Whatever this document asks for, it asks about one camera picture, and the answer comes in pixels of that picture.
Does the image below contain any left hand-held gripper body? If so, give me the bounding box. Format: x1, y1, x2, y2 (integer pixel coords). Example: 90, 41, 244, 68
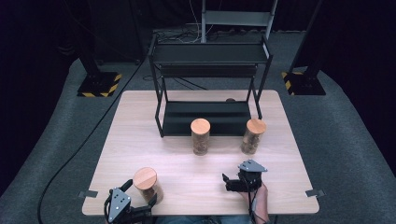
106, 186, 153, 224

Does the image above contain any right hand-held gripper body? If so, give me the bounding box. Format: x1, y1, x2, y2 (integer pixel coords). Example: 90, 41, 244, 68
236, 159, 268, 192

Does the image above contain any glass jar of red dates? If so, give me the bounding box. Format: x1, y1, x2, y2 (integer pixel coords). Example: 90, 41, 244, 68
133, 166, 164, 205

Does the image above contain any glass jar of brown lumps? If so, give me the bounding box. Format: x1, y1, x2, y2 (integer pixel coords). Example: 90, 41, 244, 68
240, 118, 268, 156

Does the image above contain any glass jar of reddish-brown bits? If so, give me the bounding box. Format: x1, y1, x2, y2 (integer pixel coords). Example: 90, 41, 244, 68
190, 118, 211, 157

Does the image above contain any black metal shelf rack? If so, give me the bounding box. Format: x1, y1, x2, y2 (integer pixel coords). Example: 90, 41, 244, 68
148, 33, 275, 138

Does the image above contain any grey table edge clip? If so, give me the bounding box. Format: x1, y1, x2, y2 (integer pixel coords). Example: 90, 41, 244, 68
78, 189, 99, 199
304, 189, 326, 199

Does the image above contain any black stand with striped base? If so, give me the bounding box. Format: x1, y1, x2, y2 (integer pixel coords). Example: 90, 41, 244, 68
60, 0, 123, 98
281, 0, 327, 96

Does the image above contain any left hand-held gripper black cable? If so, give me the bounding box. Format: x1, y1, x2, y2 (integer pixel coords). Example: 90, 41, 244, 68
103, 194, 110, 223

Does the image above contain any hand-held gripper black cable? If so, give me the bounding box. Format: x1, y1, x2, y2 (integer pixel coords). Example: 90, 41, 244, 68
103, 194, 110, 223
246, 178, 262, 224

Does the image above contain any right hand-held gripper black cable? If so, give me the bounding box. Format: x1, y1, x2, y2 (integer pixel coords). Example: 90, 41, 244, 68
246, 178, 262, 224

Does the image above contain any long black floor cable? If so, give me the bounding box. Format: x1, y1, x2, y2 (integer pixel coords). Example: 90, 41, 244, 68
36, 55, 150, 224

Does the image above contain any tangle of black cables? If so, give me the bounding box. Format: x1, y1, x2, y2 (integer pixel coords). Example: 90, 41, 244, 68
153, 27, 204, 45

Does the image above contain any white cable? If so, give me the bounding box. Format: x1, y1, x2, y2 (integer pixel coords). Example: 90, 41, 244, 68
187, 0, 214, 44

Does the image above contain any grey metal frame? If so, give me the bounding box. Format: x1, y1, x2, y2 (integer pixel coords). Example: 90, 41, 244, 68
200, 0, 279, 44

